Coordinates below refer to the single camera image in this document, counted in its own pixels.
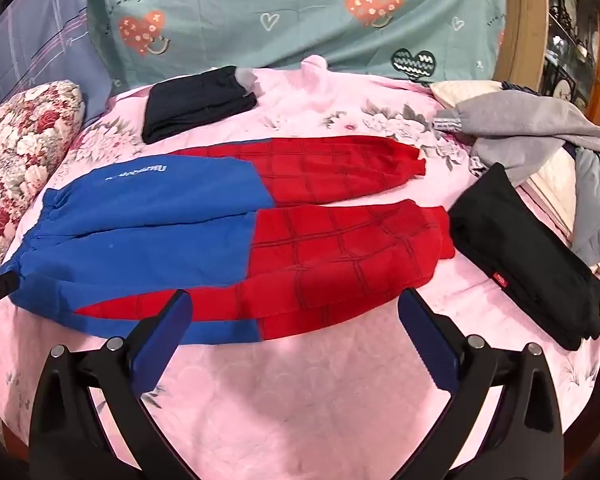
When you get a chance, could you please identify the pink floral bedsheet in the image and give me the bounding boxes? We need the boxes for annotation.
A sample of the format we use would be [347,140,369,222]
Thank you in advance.
[0,55,600,480]

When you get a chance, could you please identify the wooden display cabinet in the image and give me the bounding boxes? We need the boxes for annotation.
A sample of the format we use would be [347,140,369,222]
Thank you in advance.
[492,0,600,116]

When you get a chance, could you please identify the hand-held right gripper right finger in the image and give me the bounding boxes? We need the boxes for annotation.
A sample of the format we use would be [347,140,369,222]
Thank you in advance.
[394,287,567,480]

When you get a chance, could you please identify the folded navy pants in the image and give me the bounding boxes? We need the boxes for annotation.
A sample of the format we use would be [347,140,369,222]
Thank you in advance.
[141,65,259,145]

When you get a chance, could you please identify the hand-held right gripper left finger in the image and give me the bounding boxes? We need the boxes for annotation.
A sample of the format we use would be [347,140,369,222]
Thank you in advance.
[27,289,197,480]

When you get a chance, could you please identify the blue plaid pillow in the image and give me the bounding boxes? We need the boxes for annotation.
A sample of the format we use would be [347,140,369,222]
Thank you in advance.
[0,0,116,133]

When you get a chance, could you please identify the red floral pillow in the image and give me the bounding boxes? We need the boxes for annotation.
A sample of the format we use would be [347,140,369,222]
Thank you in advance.
[0,80,87,277]

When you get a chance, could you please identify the blue-grey garment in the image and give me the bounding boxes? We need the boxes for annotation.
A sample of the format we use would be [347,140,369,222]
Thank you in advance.
[570,147,600,267]

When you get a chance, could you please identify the folded black pants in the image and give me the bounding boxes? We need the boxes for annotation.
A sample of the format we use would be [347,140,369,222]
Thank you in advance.
[447,162,600,352]

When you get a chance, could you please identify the green heart print pillow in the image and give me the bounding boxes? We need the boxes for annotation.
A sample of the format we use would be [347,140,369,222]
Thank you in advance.
[86,0,508,92]

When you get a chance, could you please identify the blue and red pants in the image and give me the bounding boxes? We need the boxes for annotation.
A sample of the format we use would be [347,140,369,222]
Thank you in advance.
[2,135,456,347]

